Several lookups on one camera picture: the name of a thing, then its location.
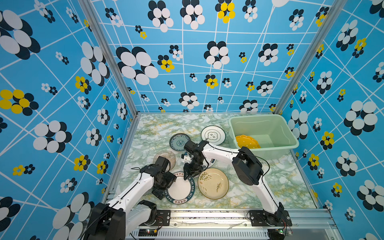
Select right controller board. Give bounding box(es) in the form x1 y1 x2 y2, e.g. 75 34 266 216
268 229 286 240

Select yellow polka dot plate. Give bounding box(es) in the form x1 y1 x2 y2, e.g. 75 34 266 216
236 135 261 149

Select green red rim white plate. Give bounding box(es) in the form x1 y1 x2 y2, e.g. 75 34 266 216
202 158 216 170

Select light green plastic bin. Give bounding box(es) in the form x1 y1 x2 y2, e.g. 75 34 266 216
229 115 299 160

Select left controller board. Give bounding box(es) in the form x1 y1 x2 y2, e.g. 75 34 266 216
138 229 159 238

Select green rim HAO SHI plate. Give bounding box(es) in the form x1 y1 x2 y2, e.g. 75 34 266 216
166 172 196 205

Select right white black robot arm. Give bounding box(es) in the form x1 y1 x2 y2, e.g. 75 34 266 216
184 141 287 226

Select blue patterned small plate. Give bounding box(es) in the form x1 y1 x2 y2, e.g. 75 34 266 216
169 133 191 152

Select white plate cloud emblem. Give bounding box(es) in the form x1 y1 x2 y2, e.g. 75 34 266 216
201 126 226 145

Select beige bamboo print plate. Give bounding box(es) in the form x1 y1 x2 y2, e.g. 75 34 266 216
198 168 230 200

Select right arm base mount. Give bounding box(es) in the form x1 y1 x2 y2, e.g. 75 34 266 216
246 210 293 227

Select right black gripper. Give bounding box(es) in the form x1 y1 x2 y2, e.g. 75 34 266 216
181 157 204 181

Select controller board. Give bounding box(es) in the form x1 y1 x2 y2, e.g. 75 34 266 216
268 229 286 240
138 229 159 238

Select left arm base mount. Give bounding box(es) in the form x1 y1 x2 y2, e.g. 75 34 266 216
139 210 171 227

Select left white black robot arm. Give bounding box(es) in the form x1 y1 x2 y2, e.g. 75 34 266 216
80 157 177 240

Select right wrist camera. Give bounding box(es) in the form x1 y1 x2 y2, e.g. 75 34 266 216
181 152 192 164

